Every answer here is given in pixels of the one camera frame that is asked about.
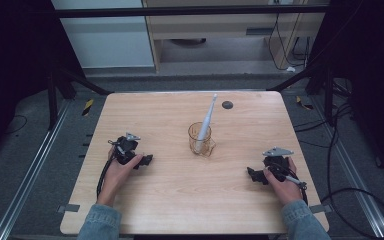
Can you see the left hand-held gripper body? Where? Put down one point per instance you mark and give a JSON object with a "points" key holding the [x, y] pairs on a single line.
{"points": [[126, 150]]}

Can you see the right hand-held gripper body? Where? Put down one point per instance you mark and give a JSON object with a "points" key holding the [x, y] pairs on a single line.
{"points": [[276, 162]]}

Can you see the clear glass cup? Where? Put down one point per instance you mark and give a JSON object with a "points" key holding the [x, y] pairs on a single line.
{"points": [[195, 145]]}

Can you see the white electric toothbrush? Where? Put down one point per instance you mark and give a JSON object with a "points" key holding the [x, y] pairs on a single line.
{"points": [[206, 123]]}

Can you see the person's right hand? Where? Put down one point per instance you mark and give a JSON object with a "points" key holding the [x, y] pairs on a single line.
{"points": [[285, 190]]}

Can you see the person's left hand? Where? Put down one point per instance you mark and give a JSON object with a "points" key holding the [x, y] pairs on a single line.
{"points": [[118, 178]]}

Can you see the yellow black tape strip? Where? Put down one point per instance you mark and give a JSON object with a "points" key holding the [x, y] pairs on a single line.
{"points": [[87, 107], [303, 104]]}

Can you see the grey round table grommet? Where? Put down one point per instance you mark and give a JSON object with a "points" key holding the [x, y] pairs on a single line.
{"points": [[227, 105]]}

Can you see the black metal stand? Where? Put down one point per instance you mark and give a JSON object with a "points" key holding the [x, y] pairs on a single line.
{"points": [[51, 100], [328, 96]]}

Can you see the white cabinet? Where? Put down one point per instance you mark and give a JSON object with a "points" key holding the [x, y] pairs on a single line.
{"points": [[106, 40]]}

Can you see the dark curtain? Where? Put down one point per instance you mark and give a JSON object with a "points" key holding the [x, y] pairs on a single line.
{"points": [[13, 50], [373, 66]]}

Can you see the grey metal table bracket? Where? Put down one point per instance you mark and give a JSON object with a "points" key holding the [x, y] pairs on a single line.
{"points": [[320, 208], [68, 208]]}

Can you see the aluminium floor rail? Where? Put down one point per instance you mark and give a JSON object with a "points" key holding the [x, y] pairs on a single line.
{"points": [[353, 173], [30, 173]]}

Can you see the black horizontal frame bar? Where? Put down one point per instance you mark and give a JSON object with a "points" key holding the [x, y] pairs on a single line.
{"points": [[180, 11]]}

